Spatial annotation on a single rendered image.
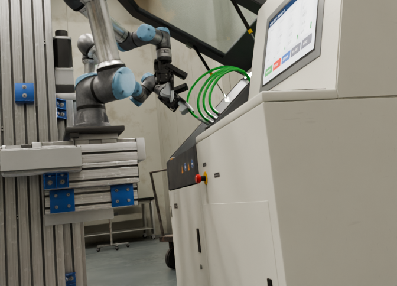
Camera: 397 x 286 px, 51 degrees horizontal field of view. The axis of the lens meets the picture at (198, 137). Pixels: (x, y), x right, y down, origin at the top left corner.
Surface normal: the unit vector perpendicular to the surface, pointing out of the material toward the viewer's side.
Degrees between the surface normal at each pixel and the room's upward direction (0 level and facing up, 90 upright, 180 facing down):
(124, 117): 90
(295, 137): 90
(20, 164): 90
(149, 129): 90
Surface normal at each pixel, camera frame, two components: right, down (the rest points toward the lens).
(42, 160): 0.35, -0.18
